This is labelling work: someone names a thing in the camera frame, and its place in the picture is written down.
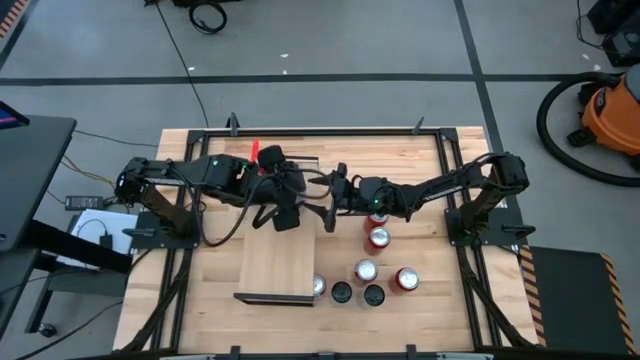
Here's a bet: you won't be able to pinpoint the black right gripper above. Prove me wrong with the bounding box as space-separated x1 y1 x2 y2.
305 163 376 232

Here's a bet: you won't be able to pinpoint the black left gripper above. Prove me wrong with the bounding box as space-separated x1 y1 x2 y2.
257 144 309 234

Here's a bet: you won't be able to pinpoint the red soda can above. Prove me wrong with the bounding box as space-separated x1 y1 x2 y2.
363 212 390 232
388 266 421 295

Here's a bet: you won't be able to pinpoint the red Coca-Cola Zero Sugar can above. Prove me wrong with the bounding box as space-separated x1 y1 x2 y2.
363 226 392 257

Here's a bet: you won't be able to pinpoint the white Celsius Peach Vibe can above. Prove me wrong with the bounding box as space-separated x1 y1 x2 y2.
329 280 355 309
360 283 387 310

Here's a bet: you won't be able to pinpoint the red Star Wars Coca-Cola can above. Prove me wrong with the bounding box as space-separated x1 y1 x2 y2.
312 273 327 306

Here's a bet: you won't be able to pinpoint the white paper box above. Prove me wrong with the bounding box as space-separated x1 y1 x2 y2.
56 208 135 270

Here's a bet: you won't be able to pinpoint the black power adapter brick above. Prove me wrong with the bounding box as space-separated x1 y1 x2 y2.
64 195 105 211

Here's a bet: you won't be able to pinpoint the black desk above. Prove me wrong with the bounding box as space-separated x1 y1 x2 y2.
0 115 135 341

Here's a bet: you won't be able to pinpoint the black mat with hazard stripes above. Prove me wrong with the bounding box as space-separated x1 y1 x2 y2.
517 244 640 357

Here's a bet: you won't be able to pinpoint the laptop with coloured screen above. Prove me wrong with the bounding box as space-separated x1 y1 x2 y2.
0 99 30 131

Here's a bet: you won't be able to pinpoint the hazard striped mat edge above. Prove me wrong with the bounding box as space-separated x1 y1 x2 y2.
0 0 29 40

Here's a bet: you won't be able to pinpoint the black equipment cases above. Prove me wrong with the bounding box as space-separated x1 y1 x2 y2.
587 0 640 69

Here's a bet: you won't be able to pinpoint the black aluminium table frame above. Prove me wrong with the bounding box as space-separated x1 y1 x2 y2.
119 127 536 354

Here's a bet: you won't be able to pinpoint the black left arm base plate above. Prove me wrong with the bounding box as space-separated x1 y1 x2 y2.
130 209 201 250

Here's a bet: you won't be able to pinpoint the long black floor cable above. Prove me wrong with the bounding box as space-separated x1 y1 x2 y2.
144 0 211 129

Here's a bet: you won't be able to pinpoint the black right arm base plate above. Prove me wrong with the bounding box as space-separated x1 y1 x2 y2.
444 206 537 248

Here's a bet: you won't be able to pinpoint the coiled black cable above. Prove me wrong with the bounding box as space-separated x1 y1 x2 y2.
188 0 229 35

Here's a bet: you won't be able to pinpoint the yellow cable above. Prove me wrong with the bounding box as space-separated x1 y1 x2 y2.
60 153 119 185

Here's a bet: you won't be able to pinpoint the orange shop vacuum with hose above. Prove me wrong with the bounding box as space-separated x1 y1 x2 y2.
535 71 640 189

